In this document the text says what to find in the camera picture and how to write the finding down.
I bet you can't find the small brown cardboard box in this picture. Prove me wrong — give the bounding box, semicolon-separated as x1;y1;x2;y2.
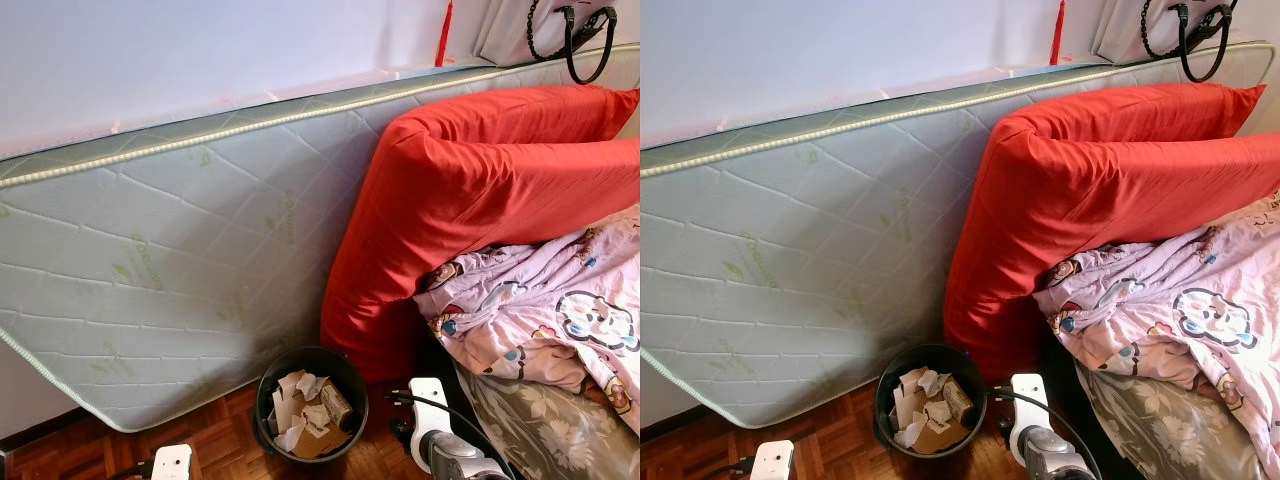
940;378;976;421
316;384;357;429

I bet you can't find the crumpled white paper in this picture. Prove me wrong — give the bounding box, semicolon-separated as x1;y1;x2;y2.
893;368;951;449
270;370;336;453

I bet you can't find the black waste bin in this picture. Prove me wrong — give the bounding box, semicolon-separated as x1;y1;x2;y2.
254;346;369;464
873;344;989;459

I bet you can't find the bed with grey floral sheet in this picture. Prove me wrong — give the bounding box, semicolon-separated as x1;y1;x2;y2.
455;365;640;480
1075;360;1280;480

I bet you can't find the pink cartoon print blanket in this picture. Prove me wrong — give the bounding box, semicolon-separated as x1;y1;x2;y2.
413;205;640;433
1033;190;1280;451

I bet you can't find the red folded cushion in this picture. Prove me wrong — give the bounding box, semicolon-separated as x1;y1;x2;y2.
943;82;1280;383
320;84;640;386

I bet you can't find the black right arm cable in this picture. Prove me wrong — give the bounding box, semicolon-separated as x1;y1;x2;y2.
985;385;1101;471
385;390;516;480

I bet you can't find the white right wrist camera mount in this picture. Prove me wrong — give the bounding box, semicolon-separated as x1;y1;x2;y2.
1008;373;1053;441
408;377;463;446

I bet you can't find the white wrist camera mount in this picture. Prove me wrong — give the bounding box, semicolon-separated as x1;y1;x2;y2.
750;440;795;480
408;377;463;446
150;444;193;480
1008;373;1053;441

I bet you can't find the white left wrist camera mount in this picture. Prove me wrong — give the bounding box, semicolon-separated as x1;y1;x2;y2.
750;440;795;480
150;444;193;480

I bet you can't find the black looped wall cable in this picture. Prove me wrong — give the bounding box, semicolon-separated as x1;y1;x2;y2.
526;0;619;85
1140;0;1239;83

